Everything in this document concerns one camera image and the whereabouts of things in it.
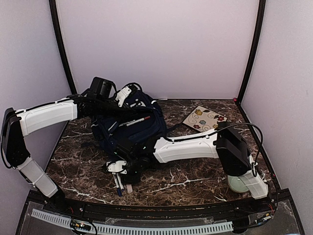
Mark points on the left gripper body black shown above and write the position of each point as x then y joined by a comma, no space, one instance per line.
103,108

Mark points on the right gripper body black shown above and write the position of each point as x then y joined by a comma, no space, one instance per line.
136,177

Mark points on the pale peach highlighter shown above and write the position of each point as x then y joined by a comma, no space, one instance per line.
129,188

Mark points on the navy blue student backpack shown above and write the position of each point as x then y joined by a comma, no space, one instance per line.
109,131

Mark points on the grey slim pen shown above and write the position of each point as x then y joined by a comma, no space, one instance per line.
119,192

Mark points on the white marker red cap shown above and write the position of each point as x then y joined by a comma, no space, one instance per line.
138,121

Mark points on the blue capped white pen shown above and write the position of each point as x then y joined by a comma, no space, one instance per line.
120,182

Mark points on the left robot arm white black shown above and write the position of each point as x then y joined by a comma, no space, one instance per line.
28,135

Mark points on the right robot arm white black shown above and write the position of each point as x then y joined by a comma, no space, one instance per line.
223,143

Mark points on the square floral ceramic plate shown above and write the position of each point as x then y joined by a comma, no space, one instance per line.
203,119

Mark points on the small green circuit board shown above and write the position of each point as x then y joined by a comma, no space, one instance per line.
80,226

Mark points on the pale green ceramic bowl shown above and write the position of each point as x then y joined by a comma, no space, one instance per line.
236,184

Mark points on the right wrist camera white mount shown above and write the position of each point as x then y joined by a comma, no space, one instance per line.
116,167

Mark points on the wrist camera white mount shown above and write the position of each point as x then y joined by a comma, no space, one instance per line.
125,93
116,167

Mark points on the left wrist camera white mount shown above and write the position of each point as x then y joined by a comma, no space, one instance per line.
125,93

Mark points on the left black frame post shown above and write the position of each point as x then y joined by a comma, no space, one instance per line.
61,46

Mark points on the black frame post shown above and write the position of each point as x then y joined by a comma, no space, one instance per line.
253,51
61,46

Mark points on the white slotted cable duct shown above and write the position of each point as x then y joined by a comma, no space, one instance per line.
104,229

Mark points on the black curved front rail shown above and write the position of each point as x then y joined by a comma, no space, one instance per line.
224,210

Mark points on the right black frame post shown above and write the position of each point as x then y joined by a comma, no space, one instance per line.
253,51

